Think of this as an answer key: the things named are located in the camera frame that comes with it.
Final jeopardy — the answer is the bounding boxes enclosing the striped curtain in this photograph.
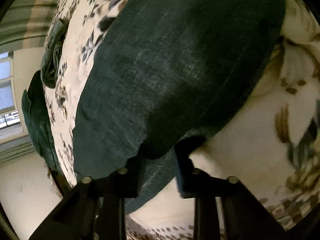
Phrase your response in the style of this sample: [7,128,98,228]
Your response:
[1,0,59,53]

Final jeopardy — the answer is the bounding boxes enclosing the white floral bed sheet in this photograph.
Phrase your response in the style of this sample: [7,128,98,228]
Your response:
[44,0,319,239]

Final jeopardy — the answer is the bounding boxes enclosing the window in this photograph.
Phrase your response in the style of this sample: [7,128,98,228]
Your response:
[1,51,26,143]

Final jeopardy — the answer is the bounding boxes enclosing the dark green pillow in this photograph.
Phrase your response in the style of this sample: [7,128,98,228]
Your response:
[21,70,63,174]

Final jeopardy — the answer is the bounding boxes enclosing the dark green folded cloth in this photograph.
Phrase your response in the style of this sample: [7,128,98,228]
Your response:
[41,18,68,89]

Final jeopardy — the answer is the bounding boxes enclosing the dark green denim pants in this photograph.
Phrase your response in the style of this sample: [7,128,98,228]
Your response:
[73,0,285,213]

